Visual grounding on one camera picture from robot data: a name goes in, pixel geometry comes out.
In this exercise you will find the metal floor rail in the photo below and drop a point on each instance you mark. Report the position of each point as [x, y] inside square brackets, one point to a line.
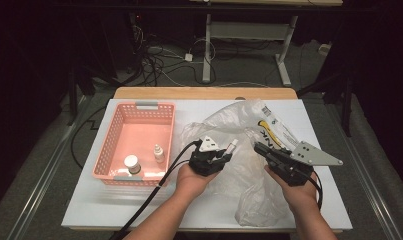
[42, 183]
[372, 186]

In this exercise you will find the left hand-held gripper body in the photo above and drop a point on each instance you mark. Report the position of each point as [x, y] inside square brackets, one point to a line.
[202, 163]

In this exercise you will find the white power adapter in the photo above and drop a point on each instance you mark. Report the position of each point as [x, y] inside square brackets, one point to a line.
[188, 57]

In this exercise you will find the white floor socket box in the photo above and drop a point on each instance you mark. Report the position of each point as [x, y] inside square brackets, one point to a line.
[324, 49]

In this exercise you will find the white tube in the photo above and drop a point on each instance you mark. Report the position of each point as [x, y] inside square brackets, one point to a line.
[233, 146]

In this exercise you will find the pink plastic basket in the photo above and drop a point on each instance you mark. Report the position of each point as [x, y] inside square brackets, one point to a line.
[139, 130]

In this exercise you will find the white desk frame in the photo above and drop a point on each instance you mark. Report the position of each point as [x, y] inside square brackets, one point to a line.
[207, 50]

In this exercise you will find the white round jar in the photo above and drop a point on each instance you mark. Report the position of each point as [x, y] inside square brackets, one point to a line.
[132, 162]

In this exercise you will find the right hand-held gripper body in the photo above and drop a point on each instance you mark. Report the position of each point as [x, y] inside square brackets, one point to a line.
[309, 156]

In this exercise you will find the white board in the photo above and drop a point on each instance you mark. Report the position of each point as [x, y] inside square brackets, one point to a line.
[89, 206]

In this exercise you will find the black stand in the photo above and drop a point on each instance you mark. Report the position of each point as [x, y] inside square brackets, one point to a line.
[347, 106]
[72, 100]

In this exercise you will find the clear plastic bag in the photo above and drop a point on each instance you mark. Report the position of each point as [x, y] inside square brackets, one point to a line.
[249, 186]

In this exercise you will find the person's right hand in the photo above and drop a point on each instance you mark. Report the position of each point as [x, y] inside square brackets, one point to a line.
[299, 195]

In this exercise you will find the small white dropper bottle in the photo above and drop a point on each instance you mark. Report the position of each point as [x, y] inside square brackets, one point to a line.
[158, 154]

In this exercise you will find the person's left hand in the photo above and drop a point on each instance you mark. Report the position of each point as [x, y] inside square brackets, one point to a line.
[190, 183]

